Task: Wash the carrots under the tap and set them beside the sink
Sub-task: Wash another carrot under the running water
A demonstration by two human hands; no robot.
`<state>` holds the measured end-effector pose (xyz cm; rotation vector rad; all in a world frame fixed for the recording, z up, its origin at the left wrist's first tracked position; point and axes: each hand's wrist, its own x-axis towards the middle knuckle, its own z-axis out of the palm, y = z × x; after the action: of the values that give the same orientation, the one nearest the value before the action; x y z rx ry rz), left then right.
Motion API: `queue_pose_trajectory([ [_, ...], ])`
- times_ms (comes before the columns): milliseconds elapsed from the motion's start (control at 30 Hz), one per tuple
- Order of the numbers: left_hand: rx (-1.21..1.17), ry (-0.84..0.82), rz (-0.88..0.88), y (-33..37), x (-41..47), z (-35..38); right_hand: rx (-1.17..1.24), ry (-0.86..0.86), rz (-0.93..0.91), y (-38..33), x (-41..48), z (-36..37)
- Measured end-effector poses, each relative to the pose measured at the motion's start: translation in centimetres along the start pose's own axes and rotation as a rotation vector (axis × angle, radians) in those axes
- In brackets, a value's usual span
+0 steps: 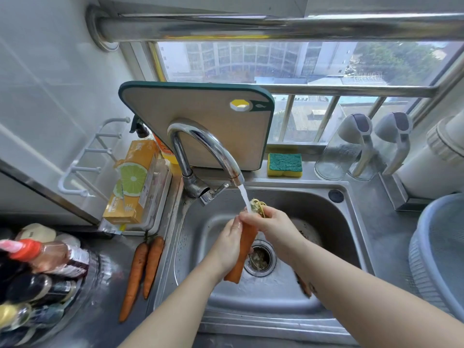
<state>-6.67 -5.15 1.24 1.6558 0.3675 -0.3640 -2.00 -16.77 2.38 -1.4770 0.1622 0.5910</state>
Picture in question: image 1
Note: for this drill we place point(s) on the person's left hand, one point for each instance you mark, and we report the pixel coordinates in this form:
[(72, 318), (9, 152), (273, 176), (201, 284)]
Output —
[(224, 250)]

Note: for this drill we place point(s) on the person's right hand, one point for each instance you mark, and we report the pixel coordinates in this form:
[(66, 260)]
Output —
[(279, 231)]

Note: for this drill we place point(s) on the orange carrot with leafy stem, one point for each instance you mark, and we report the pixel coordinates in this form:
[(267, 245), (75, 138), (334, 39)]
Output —
[(244, 250)]

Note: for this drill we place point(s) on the slim orange carrot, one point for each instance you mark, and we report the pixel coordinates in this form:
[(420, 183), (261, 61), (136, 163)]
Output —
[(134, 279)]

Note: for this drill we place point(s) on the chrome faucet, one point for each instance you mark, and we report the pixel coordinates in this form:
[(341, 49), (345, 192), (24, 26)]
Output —
[(184, 161)]

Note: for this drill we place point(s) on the blue plastic colander basin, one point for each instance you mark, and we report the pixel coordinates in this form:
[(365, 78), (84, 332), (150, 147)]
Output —
[(444, 253)]

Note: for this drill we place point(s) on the person's right forearm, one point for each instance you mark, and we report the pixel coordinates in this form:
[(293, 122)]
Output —
[(380, 304)]

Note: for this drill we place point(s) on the person's left forearm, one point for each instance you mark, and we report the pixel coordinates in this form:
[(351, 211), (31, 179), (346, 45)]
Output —
[(174, 315)]

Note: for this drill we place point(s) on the stainless steel sink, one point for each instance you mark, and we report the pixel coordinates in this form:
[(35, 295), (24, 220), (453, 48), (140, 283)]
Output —
[(206, 250)]

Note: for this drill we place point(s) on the steel drain strainer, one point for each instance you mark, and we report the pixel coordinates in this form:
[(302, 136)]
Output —
[(265, 260)]

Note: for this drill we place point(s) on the black sink hole plug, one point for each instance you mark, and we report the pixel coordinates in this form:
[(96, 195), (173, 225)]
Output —
[(336, 196)]

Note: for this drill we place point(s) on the yellow green sponge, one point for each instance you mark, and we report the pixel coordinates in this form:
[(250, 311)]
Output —
[(285, 164)]

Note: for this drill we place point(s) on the white plastic tray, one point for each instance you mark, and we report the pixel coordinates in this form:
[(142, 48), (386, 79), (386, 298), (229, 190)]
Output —
[(167, 190)]

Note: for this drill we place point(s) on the transparent plastic packet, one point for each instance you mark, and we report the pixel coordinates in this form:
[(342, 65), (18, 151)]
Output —
[(155, 192)]

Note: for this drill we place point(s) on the glass pitcher with grey lid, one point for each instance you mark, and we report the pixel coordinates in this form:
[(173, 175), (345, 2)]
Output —
[(333, 157), (397, 126)]

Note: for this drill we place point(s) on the yellow dish soap pump bottle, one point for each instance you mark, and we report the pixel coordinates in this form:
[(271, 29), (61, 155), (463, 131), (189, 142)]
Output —
[(169, 156)]

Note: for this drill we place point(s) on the clear plastic bag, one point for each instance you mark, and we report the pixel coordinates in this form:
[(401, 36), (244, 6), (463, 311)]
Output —
[(111, 227)]

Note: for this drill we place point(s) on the orange box with lime picture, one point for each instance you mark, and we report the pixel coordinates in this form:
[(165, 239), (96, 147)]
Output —
[(133, 179)]

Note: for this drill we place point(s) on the beige green-rimmed cutting board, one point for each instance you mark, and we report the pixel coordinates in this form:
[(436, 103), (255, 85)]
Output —
[(181, 110)]

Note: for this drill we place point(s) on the white capped bottle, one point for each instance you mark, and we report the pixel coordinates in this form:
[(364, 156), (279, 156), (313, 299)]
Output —
[(67, 240)]

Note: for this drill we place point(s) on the window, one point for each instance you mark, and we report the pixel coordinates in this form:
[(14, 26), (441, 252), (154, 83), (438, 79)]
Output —
[(272, 61)]

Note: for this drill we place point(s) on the red capped sauce bottle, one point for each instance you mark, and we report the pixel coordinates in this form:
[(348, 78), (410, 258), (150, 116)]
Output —
[(50, 257)]

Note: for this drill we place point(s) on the dark soy sauce bottle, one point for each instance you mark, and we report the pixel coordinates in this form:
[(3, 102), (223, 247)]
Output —
[(40, 288)]

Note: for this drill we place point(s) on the beige capped bottle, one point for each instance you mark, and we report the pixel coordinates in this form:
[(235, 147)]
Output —
[(36, 233)]

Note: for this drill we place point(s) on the steel overhead pipe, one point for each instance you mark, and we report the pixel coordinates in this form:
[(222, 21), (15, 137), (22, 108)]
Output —
[(253, 28)]

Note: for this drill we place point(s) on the black capped dark bottle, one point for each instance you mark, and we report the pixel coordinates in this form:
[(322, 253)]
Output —
[(10, 268)]

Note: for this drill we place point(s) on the yellow capped bottle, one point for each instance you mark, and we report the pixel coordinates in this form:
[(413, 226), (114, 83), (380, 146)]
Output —
[(10, 314)]

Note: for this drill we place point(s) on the white duct pipe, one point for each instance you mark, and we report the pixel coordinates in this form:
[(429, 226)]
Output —
[(426, 177)]

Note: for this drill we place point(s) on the steel window guard rail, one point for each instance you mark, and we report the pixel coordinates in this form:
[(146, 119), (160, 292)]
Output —
[(348, 91)]

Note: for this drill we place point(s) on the white wall hook rack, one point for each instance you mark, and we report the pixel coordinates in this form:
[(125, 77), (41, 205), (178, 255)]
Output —
[(74, 168)]

